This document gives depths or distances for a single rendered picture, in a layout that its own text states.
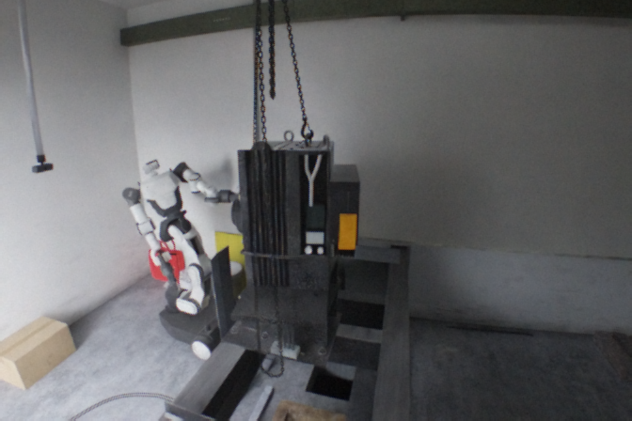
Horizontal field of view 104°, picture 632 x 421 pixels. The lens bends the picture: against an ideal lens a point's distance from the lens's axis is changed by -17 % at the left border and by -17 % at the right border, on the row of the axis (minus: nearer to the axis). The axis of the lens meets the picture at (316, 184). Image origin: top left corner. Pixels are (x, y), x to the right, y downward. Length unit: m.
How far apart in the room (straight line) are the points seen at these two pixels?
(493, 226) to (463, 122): 0.88
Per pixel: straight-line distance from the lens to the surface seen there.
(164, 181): 2.37
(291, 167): 1.35
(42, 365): 2.94
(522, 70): 2.61
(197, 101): 2.98
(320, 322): 1.38
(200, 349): 2.53
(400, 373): 1.53
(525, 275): 2.90
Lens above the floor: 1.77
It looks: 13 degrees down
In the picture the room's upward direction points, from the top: straight up
